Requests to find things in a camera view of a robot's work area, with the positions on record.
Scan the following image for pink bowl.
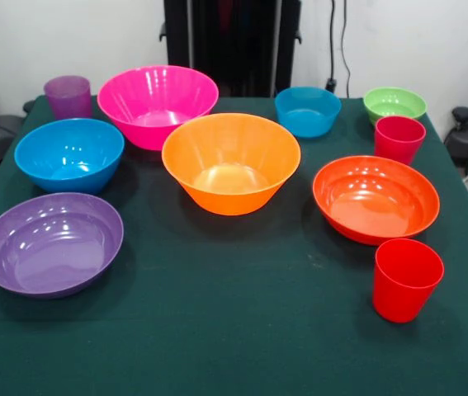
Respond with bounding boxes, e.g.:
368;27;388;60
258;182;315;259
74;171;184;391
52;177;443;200
97;64;220;152

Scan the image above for black wall cable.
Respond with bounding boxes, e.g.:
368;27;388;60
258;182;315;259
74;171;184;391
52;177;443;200
326;0;339;94
339;0;352;99

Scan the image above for crimson cup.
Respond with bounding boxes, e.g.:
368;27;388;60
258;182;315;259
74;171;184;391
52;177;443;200
373;115;428;167

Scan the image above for dark green tablecloth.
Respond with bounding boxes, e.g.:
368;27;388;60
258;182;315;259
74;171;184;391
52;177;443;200
0;95;468;396

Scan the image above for purple bowl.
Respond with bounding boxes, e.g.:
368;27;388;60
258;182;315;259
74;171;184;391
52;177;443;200
0;191;125;299

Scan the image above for large blue bowl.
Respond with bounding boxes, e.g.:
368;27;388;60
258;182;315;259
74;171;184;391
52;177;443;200
13;117;125;196

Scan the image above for small blue bowl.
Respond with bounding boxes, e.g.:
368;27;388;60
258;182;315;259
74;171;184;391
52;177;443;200
274;86;343;139

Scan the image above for red-orange bowl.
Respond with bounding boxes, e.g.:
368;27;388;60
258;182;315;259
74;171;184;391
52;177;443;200
312;155;442;247

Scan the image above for orange bowl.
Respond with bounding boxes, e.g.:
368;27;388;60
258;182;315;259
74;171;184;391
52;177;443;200
161;112;302;217

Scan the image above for red cup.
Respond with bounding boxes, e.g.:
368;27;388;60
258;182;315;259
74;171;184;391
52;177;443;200
371;238;446;324

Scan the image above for purple cup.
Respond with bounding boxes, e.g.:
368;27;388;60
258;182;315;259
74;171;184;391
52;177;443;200
43;75;93;121

